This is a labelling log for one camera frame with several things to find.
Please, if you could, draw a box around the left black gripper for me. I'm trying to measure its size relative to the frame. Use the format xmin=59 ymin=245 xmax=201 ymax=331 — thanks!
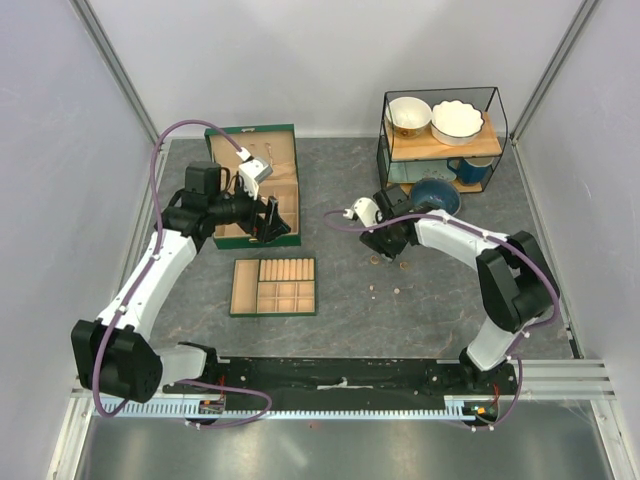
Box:
xmin=208 ymin=177 xmax=290 ymax=244

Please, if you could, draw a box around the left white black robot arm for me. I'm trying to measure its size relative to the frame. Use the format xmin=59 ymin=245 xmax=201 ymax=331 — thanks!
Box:
xmin=71 ymin=157 xmax=290 ymax=403

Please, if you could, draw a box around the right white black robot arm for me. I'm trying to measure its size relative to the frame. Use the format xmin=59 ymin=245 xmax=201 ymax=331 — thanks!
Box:
xmin=346 ymin=184 xmax=560 ymax=394

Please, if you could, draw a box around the green jewelry tray insert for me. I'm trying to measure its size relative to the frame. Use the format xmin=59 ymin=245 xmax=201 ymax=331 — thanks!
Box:
xmin=229 ymin=257 xmax=317 ymax=317

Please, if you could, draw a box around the green open jewelry box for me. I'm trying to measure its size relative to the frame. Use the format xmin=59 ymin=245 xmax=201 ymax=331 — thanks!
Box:
xmin=204 ymin=124 xmax=301 ymax=250

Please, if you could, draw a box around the blue ceramic bowl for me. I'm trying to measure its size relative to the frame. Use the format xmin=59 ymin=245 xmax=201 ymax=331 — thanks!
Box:
xmin=409 ymin=178 xmax=462 ymax=215

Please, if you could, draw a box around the blue mug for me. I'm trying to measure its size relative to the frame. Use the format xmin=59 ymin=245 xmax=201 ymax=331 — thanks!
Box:
xmin=446 ymin=157 xmax=493 ymax=185

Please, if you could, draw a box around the white ceramic bowl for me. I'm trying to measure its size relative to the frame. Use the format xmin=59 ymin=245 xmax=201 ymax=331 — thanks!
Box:
xmin=385 ymin=96 xmax=432 ymax=139

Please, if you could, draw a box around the white scalloped dish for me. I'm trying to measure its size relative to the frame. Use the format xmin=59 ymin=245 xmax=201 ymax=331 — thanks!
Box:
xmin=431 ymin=100 xmax=485 ymax=146

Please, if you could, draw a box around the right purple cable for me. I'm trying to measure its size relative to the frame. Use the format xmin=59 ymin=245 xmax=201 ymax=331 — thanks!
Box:
xmin=322 ymin=208 xmax=562 ymax=433

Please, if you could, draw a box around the purple cable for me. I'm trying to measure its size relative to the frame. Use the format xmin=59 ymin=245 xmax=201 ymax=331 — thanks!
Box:
xmin=89 ymin=118 xmax=274 ymax=431
xmin=322 ymin=208 xmax=562 ymax=433

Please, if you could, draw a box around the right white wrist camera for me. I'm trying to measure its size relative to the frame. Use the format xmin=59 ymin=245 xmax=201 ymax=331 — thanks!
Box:
xmin=342 ymin=197 xmax=383 ymax=233

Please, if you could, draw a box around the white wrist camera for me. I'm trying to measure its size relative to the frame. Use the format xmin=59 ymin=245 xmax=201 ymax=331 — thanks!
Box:
xmin=342 ymin=197 xmax=383 ymax=233
xmin=236 ymin=147 xmax=273 ymax=200

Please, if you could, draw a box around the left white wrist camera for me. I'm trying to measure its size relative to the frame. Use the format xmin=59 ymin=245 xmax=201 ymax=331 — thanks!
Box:
xmin=236 ymin=147 xmax=273 ymax=200

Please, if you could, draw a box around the black wire shelf rack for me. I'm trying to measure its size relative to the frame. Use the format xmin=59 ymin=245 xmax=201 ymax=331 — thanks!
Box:
xmin=376 ymin=86 xmax=509 ymax=194

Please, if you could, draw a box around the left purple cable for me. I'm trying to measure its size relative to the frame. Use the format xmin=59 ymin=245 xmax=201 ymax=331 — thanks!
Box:
xmin=89 ymin=118 xmax=274 ymax=431

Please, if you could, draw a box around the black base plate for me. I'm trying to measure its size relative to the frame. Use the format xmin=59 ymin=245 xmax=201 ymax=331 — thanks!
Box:
xmin=162 ymin=355 xmax=521 ymax=419

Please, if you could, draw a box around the light blue cable duct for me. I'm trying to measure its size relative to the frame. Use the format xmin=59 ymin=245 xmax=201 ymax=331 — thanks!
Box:
xmin=118 ymin=396 xmax=479 ymax=422

